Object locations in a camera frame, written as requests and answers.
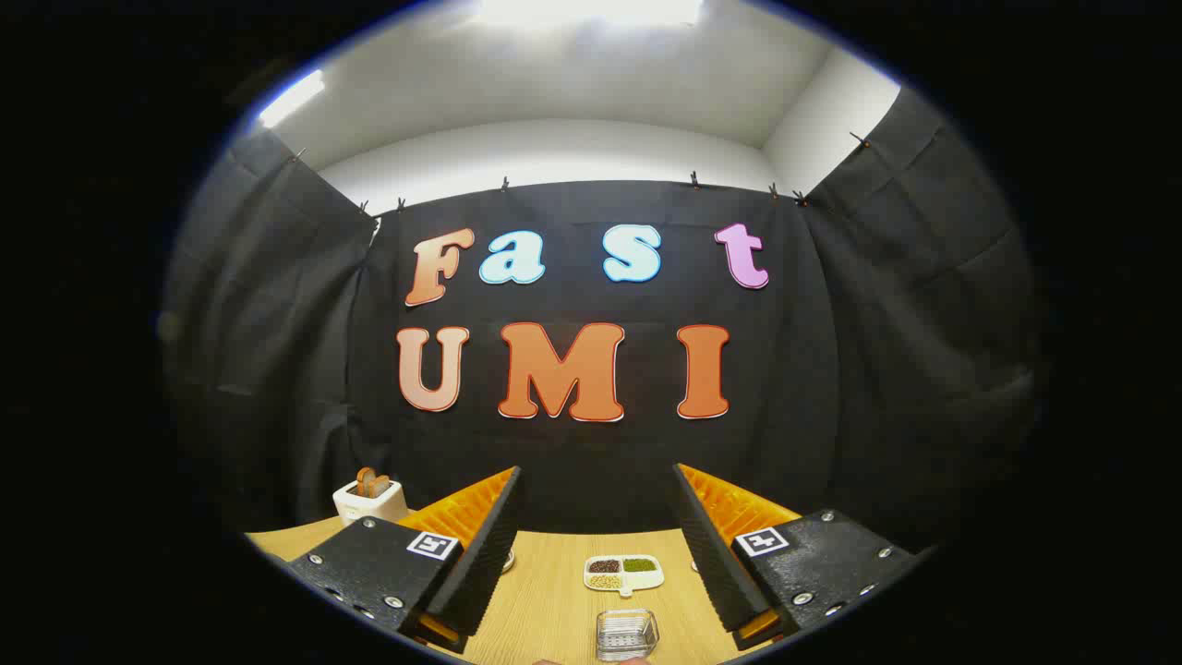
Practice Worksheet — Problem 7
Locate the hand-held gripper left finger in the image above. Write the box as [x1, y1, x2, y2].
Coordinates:
[288, 465, 524, 653]

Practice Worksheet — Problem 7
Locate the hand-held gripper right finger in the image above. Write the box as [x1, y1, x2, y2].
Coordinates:
[671, 463, 924, 651]

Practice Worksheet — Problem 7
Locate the white divided dish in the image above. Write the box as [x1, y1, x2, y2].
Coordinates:
[583, 555, 665, 599]

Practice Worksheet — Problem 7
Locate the cream white toaster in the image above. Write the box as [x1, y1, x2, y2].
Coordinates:
[333, 478, 408, 526]

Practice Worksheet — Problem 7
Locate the ceiling light panel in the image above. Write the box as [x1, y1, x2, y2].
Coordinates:
[259, 70, 326, 128]
[476, 0, 703, 27]

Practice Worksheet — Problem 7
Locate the metal wire cutlery basket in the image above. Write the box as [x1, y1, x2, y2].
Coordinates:
[596, 609, 660, 662]

